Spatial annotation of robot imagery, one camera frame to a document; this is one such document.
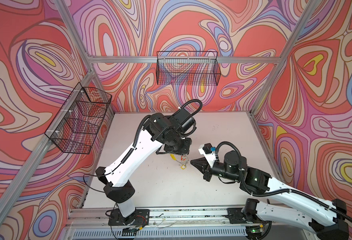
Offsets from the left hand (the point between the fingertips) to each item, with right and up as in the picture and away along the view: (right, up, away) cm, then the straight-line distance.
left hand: (189, 151), depth 63 cm
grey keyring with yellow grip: (-2, -5, +3) cm, 6 cm away
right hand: (+2, -6, +2) cm, 7 cm away
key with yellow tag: (-2, -10, +13) cm, 16 cm away
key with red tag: (-2, -4, +4) cm, 6 cm away
